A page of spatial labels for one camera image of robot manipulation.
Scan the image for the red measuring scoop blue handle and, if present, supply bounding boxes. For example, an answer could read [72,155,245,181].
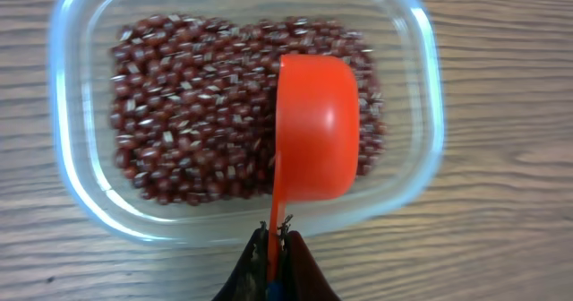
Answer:
[267,54,360,281]

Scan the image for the red adzuki beans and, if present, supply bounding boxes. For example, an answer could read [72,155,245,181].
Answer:
[109,13,386,206]

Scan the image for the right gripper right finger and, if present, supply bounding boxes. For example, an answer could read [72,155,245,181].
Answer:
[278,214,341,301]

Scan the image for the clear plastic container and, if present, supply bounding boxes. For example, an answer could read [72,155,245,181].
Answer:
[47,0,446,247]

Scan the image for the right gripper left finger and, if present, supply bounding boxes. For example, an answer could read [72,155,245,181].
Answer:
[212,221,269,301]

